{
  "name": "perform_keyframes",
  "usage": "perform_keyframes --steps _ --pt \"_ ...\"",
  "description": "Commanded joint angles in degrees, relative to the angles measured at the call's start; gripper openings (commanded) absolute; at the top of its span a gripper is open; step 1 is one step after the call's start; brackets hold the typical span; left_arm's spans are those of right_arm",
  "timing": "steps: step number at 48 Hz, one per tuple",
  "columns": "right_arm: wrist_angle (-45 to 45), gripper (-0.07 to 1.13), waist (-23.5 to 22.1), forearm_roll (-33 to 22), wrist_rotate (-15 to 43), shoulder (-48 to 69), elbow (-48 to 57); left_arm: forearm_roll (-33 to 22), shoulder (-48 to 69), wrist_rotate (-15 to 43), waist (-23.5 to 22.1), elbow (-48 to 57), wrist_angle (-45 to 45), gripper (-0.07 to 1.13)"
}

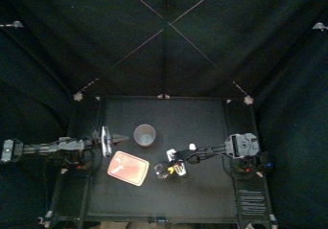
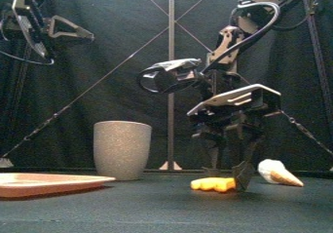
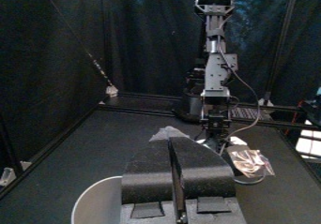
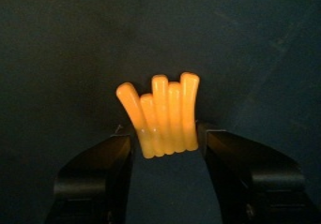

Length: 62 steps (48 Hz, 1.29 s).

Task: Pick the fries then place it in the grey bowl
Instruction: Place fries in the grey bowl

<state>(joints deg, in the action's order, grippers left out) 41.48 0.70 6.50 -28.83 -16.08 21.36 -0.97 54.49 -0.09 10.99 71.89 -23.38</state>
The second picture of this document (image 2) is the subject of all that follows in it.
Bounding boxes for yellow toy fries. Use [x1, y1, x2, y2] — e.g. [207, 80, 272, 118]
[191, 176, 239, 193]

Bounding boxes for grey speckled cup bowl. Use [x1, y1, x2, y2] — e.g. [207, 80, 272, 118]
[92, 120, 154, 182]

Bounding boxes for toy ice cream cone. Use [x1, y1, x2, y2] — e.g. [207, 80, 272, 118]
[256, 158, 306, 188]

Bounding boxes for pink plate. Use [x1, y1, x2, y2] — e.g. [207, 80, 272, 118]
[0, 172, 118, 199]

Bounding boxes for diagonal brace wire with turnbuckle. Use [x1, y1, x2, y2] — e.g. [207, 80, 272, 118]
[279, 109, 333, 157]

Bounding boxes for long diagonal brace wire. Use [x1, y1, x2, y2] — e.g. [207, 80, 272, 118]
[0, 25, 171, 160]

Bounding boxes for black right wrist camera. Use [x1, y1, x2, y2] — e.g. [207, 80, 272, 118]
[138, 58, 204, 95]

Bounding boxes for slanted metal frame pole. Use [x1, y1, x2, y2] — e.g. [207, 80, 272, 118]
[303, 0, 333, 140]

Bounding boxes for vertical metal frame pole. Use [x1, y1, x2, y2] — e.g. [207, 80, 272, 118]
[158, 0, 184, 172]

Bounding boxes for grey cable on right arm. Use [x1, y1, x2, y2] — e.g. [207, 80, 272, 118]
[202, 1, 284, 74]

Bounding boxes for white frame foot bracket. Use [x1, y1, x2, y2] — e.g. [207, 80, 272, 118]
[0, 157, 17, 169]

